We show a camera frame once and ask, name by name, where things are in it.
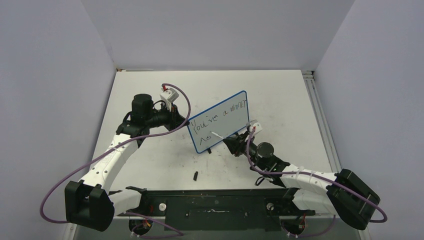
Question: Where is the blue framed whiteboard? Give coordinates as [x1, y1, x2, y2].
[187, 90, 250, 154]

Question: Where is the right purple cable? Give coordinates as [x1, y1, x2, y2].
[245, 127, 388, 224]

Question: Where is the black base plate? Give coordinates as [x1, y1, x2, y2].
[130, 188, 315, 232]

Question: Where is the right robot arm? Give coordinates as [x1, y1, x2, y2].
[223, 131, 387, 230]

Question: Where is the purple cable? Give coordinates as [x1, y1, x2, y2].
[245, 127, 388, 224]
[39, 82, 192, 224]

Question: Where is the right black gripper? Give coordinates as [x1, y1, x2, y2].
[224, 130, 267, 171]

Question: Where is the aluminium rail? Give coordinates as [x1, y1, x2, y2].
[67, 194, 369, 220]
[301, 70, 342, 172]

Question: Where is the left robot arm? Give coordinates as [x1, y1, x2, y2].
[64, 88, 188, 232]

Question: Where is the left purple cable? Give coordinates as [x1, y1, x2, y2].
[39, 82, 192, 224]

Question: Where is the white marker pen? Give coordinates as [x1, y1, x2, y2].
[210, 131, 225, 139]

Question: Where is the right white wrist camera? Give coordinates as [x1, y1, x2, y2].
[246, 119, 263, 139]

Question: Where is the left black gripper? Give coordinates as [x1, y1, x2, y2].
[145, 101, 190, 133]

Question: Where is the aluminium rail front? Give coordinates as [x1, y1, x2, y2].
[67, 194, 369, 220]

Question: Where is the aluminium rail right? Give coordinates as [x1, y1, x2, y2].
[301, 70, 342, 172]

